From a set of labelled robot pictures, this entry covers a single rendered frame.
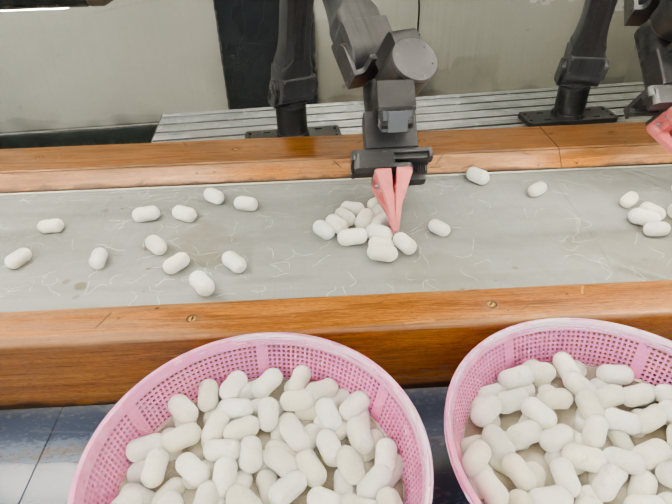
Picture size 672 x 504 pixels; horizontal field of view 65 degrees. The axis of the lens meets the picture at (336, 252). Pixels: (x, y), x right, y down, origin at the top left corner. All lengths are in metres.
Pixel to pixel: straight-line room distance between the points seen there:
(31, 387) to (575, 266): 0.61
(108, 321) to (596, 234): 0.59
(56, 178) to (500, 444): 0.73
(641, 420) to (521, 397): 0.10
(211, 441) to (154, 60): 2.43
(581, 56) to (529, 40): 1.81
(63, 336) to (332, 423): 0.28
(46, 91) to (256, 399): 2.57
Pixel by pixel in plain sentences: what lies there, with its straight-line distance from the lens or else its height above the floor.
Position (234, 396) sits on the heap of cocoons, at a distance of 0.51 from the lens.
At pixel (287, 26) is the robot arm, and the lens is 0.99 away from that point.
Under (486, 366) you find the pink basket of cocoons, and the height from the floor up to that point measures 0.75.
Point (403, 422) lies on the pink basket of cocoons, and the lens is 0.47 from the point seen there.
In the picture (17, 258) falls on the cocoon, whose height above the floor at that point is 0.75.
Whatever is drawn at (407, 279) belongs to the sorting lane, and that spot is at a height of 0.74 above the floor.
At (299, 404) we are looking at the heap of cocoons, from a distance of 0.50.
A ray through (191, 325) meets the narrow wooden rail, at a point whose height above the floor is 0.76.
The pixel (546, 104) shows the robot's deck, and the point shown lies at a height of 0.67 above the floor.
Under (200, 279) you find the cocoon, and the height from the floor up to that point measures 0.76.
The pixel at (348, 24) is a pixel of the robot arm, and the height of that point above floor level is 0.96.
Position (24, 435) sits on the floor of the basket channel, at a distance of 0.64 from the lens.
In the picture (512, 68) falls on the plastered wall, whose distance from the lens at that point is 3.02.
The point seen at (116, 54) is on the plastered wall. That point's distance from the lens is 2.81.
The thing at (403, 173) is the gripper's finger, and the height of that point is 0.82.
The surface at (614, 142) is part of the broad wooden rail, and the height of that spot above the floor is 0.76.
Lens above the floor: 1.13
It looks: 36 degrees down
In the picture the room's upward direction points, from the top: 2 degrees counter-clockwise
